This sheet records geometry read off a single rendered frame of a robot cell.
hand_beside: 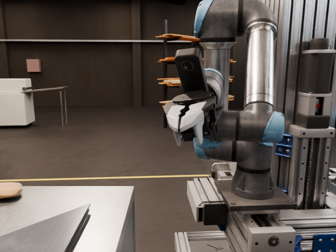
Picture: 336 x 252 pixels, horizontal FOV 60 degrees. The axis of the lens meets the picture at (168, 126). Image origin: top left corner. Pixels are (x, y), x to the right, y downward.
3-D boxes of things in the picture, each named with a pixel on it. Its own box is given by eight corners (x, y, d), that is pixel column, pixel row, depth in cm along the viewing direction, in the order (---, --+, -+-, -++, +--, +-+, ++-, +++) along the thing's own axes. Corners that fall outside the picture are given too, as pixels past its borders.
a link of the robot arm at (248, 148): (273, 171, 95) (276, 131, 92) (231, 168, 98) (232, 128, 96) (270, 160, 106) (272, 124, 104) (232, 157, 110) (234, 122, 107)
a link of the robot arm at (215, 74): (224, 98, 77) (225, 66, 74) (221, 112, 67) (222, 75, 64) (195, 97, 79) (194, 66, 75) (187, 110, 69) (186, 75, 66)
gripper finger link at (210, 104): (213, 117, 46) (218, 101, 54) (212, 108, 45) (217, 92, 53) (184, 120, 47) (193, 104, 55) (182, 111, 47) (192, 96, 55)
